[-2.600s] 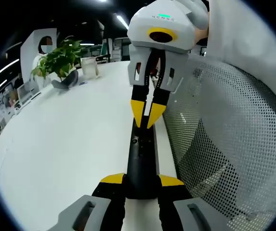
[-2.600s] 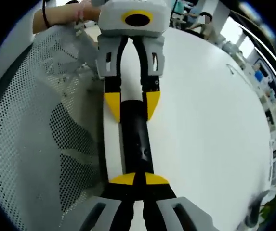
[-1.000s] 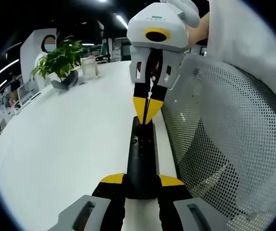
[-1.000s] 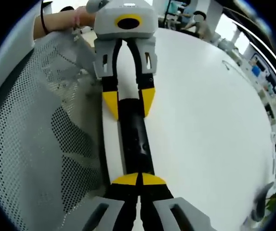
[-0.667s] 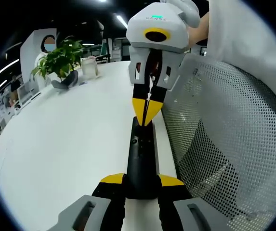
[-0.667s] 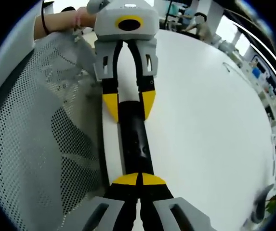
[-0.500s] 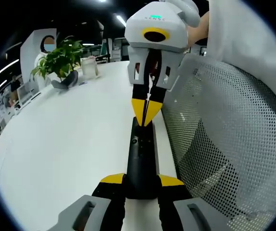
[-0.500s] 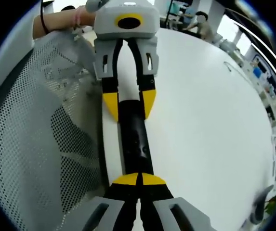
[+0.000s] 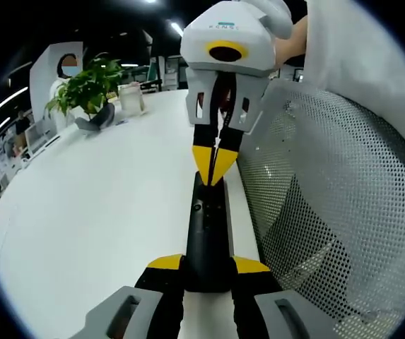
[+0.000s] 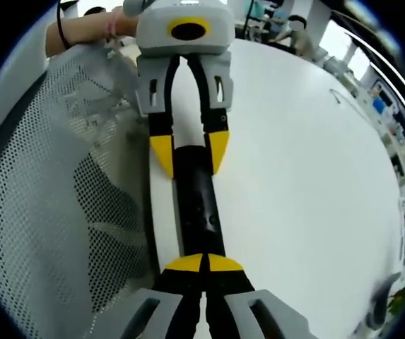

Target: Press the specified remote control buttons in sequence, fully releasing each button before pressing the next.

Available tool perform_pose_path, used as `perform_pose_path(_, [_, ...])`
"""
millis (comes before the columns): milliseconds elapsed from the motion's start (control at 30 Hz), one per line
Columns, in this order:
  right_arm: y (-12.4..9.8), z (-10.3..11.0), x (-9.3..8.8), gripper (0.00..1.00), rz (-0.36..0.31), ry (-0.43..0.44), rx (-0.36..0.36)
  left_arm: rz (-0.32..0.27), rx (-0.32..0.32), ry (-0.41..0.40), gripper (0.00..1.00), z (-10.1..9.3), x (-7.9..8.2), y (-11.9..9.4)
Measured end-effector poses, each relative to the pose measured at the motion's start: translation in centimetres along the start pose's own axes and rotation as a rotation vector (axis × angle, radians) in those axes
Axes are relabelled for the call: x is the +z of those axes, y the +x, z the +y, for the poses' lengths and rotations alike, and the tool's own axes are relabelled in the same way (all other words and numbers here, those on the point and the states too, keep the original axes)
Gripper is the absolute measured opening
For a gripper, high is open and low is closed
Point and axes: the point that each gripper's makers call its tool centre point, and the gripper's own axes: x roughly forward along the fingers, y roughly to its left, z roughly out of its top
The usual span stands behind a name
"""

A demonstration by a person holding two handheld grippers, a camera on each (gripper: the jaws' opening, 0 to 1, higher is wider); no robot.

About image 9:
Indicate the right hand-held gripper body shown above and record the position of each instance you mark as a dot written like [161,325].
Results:
[223,21]

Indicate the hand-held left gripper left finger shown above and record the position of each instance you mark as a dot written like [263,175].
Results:
[152,303]

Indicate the green potted plant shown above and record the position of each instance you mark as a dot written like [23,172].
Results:
[85,84]

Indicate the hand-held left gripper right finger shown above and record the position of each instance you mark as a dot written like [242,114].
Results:
[255,303]

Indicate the white mesh chair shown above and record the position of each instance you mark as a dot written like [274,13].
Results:
[329,212]

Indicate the person in white shirt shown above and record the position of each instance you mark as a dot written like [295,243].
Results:
[357,53]

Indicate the clear plastic jar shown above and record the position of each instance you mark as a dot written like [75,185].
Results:
[131,99]

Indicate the black remote control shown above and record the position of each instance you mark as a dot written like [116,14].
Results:
[207,240]

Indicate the person's right hand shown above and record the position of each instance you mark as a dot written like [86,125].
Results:
[292,44]

